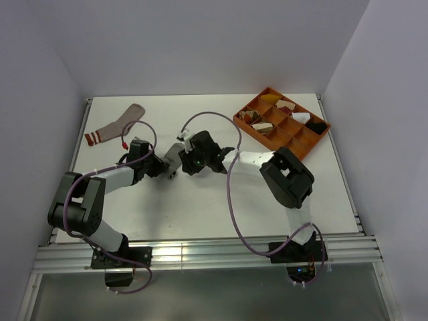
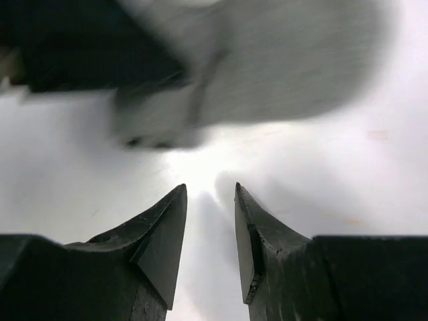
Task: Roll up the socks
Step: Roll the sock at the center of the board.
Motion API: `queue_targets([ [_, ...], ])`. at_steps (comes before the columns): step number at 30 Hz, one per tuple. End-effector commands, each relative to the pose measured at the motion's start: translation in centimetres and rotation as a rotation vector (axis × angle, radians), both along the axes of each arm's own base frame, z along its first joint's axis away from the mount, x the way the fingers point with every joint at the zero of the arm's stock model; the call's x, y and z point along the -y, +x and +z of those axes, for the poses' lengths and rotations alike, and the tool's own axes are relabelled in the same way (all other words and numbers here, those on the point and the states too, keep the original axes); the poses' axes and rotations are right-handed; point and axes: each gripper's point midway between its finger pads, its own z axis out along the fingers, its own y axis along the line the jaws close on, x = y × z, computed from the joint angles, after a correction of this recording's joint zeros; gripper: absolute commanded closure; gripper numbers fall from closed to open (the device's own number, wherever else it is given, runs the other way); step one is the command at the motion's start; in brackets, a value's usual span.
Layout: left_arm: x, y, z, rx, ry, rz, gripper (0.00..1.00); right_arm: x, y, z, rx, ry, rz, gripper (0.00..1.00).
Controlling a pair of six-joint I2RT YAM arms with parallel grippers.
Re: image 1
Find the white rolled sock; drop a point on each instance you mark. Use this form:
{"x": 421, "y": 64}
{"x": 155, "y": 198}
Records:
{"x": 301, "y": 117}

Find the beige brown rolled sock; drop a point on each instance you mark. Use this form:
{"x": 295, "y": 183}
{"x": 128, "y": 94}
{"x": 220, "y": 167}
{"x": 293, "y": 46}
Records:
{"x": 263, "y": 128}

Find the grey sock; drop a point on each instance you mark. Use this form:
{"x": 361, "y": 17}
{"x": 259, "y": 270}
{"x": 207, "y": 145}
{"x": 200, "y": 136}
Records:
{"x": 173, "y": 159}

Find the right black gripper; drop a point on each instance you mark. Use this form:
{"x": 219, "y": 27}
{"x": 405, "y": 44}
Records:
{"x": 188, "y": 166}

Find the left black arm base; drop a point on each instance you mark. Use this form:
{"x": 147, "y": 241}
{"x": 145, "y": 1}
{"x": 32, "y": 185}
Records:
{"x": 120, "y": 271}

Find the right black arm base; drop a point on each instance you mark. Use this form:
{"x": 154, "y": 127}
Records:
{"x": 305, "y": 255}

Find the brown patterned rolled sock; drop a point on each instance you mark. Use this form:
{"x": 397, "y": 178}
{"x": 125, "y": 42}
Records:
{"x": 248, "y": 116}

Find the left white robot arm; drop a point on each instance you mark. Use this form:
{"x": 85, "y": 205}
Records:
{"x": 77, "y": 207}

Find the black rolled sock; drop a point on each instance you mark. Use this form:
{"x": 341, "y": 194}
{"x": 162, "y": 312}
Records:
{"x": 318, "y": 127}

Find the beige sock with red stripes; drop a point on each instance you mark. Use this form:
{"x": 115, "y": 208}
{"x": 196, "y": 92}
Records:
{"x": 114, "y": 129}

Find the aluminium frame rail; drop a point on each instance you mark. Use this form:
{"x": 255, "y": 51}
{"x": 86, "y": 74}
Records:
{"x": 200, "y": 255}

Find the red beige rolled sock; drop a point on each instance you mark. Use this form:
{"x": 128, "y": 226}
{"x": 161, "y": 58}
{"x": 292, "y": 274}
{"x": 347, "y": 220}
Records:
{"x": 285, "y": 106}

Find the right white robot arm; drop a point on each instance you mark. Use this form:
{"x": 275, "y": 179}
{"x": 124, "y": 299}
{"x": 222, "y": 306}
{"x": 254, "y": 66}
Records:
{"x": 288, "y": 179}

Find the yellow rolled sock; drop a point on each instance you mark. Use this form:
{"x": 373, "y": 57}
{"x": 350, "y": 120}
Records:
{"x": 270, "y": 98}

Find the orange compartment tray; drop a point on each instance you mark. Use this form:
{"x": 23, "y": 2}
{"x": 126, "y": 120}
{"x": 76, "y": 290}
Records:
{"x": 287, "y": 132}

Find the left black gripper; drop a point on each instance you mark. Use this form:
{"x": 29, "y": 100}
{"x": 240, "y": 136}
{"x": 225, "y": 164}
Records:
{"x": 160, "y": 166}

